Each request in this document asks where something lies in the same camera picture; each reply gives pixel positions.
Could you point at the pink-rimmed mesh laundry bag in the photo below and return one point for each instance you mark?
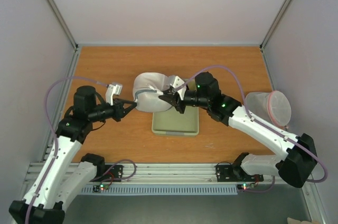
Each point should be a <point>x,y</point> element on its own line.
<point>273,107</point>

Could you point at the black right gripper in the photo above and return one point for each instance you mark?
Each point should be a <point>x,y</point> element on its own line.
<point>179,102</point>

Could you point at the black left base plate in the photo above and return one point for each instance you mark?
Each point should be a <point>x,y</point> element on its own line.
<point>115,173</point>

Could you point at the white mesh laundry bag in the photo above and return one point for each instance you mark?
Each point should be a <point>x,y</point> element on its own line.
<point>147,88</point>

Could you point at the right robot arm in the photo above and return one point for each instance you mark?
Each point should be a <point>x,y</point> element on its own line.
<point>294,157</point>

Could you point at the grey slotted cable duct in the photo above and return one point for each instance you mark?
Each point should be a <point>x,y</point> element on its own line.
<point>140,189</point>

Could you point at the aluminium front rail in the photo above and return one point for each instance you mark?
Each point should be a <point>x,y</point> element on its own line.
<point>159,173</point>

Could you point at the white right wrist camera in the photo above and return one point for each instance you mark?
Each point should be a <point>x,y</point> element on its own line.
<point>178,86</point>

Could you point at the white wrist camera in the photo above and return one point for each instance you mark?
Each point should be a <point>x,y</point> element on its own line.
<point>178,86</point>
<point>112,89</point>

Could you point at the green plastic basket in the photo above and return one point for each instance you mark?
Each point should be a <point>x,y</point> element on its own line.
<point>172,123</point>

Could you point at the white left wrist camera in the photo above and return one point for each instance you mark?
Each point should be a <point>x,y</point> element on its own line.
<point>112,89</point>

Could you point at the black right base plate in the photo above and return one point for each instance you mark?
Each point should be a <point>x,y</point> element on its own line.
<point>226,172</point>

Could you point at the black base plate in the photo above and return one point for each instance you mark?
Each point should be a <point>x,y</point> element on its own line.
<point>226,172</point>
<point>115,173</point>

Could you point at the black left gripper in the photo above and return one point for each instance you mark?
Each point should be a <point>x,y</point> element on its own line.
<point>120,110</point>

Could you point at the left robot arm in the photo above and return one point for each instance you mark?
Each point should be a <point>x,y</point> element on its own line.
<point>51,193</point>

